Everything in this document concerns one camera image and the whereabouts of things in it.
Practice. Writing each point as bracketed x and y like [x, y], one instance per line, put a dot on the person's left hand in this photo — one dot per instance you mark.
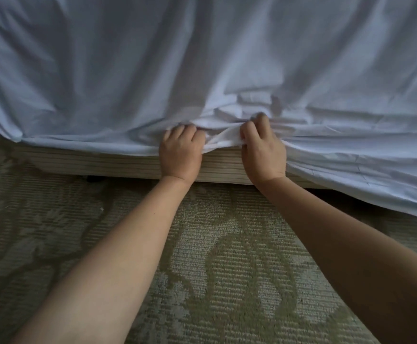
[183, 157]

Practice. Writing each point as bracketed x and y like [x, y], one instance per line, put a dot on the white bed sheet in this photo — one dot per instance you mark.
[194, 53]

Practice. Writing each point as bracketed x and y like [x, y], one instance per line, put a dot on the person's right forearm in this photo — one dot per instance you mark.
[359, 261]

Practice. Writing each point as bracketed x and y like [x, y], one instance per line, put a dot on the person's left forearm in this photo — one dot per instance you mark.
[108, 276]

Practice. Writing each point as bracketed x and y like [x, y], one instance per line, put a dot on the person's right hand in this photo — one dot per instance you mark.
[264, 155]

